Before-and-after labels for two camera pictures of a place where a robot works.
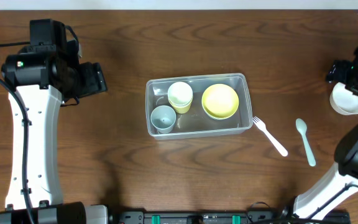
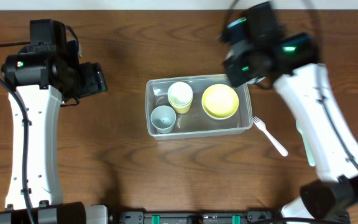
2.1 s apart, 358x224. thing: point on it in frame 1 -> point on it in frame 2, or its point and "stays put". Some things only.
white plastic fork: (281, 149) stays put
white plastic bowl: (344, 102) -> (256, 80)
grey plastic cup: (163, 119) stays put
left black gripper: (93, 78) stays put
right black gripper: (335, 72) -> (238, 73)
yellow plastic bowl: (220, 101) stays put
